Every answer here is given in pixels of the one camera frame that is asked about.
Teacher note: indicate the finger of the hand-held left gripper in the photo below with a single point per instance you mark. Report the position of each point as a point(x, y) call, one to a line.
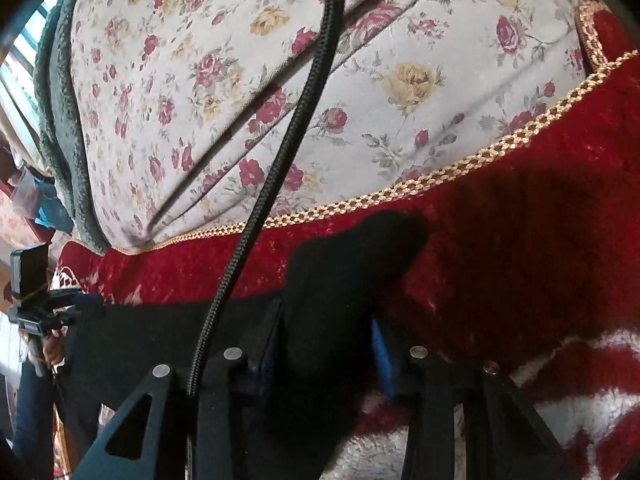
point(80, 299)
point(60, 319)

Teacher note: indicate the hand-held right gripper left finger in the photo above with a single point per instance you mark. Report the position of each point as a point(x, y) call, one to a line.
point(264, 360)

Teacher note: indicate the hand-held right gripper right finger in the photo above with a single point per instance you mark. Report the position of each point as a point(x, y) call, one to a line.
point(382, 360)

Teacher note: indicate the black pants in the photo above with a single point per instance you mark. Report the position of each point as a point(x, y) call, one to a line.
point(330, 310)

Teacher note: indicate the person's left hand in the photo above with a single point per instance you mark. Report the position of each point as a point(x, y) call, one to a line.
point(54, 350)

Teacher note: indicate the blue plastic bag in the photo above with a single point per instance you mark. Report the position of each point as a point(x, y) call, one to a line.
point(52, 207)

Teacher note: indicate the clear plastic bag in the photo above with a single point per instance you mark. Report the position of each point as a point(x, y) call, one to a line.
point(22, 192)

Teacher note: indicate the beige curtain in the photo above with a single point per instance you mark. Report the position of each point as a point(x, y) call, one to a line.
point(22, 135)

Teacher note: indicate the green fleece jacket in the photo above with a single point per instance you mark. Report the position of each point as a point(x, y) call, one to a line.
point(52, 85)

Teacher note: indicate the red white patterned blanket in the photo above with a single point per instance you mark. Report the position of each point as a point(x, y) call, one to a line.
point(525, 210)

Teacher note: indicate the window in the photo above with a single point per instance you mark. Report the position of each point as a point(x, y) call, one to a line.
point(25, 55)

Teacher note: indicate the rose print quilt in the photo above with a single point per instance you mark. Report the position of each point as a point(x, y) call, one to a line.
point(400, 35)

